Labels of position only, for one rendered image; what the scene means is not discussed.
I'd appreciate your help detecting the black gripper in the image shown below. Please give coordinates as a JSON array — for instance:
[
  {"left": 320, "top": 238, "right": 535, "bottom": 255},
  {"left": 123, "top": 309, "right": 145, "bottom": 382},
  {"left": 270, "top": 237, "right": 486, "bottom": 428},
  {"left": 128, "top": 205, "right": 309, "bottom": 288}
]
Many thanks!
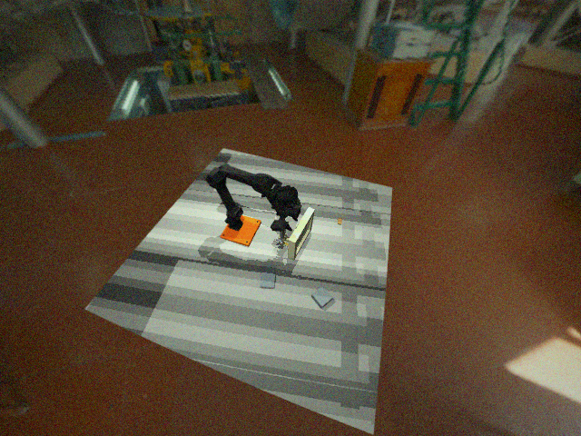
[{"left": 271, "top": 203, "right": 292, "bottom": 232}]

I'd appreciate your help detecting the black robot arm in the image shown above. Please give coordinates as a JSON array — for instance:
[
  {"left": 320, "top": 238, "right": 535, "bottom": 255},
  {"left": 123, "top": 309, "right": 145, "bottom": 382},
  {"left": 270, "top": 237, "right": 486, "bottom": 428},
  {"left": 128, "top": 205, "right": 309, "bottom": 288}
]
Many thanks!
[{"left": 206, "top": 163, "right": 301, "bottom": 231}]

